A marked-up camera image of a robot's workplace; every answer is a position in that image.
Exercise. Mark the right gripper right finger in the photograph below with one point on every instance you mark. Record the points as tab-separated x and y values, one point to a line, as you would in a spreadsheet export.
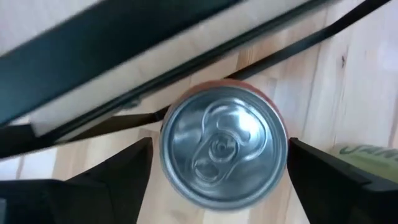
329	199

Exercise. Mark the red Fanta strawberry can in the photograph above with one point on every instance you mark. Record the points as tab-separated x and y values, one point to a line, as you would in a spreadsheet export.
224	146

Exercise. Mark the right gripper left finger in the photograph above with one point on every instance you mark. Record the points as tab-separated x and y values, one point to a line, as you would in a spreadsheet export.
109	193

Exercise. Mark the wooden shelf with black legs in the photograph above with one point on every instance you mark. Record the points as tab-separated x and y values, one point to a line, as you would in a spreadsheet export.
93	56

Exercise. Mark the green yellow beverage can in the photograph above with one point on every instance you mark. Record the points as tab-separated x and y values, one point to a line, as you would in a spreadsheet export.
373	161

